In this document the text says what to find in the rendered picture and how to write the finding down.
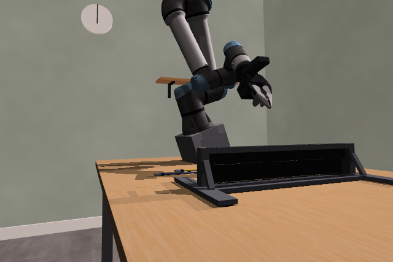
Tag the black network port rack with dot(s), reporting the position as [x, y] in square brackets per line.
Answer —
[335, 163]

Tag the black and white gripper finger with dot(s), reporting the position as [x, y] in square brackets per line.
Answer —
[258, 96]
[267, 91]

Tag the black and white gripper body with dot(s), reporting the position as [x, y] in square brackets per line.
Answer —
[254, 77]

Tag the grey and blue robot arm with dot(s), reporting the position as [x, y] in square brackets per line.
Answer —
[207, 84]

